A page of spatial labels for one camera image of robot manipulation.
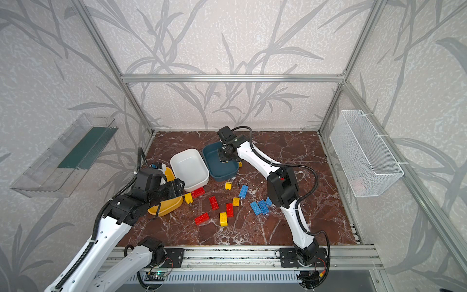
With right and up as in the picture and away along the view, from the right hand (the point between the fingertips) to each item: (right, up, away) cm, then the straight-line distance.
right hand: (223, 151), depth 94 cm
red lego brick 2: (-4, -25, -7) cm, 26 cm away
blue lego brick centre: (+11, -20, -3) cm, 23 cm away
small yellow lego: (+7, -25, -5) cm, 26 cm away
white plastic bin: (-21, -9, +9) cm, 24 cm away
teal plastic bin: (-3, -10, +1) cm, 11 cm away
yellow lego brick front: (+1, -31, -12) cm, 33 cm away
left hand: (-16, -12, -19) cm, 27 cm away
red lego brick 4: (-9, -31, -12) cm, 34 cm away
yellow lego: (-16, -22, -8) cm, 29 cm away
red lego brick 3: (+4, -28, -9) cm, 29 cm away
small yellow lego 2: (+3, -18, 0) cm, 18 cm away
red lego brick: (-12, -21, -3) cm, 25 cm away
